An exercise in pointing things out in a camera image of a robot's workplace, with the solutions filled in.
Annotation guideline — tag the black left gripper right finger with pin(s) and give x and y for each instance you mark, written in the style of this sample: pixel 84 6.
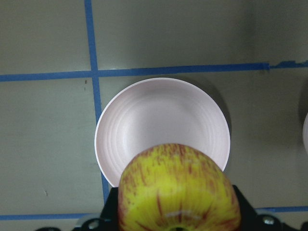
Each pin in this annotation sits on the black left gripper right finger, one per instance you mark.
pixel 248 214

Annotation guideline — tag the red yellow apple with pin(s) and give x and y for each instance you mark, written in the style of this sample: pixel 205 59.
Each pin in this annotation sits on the red yellow apple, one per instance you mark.
pixel 173 187

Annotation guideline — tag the pink plate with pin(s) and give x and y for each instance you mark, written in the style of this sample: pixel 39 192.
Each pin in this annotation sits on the pink plate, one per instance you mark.
pixel 156 111

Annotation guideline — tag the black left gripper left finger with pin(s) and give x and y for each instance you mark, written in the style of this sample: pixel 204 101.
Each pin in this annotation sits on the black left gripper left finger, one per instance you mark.
pixel 109 214

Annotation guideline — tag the pink bowl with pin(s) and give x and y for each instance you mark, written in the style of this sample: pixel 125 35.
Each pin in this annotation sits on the pink bowl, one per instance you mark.
pixel 305 133

